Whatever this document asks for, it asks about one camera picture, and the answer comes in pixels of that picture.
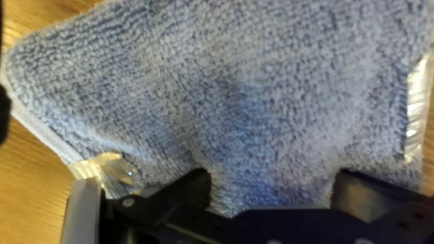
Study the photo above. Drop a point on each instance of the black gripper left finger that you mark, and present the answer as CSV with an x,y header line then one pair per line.
x,y
171,198

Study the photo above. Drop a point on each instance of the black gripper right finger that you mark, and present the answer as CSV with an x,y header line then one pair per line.
x,y
384,198

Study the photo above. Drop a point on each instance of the blue cloth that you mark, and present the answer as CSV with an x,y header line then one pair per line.
x,y
225,89

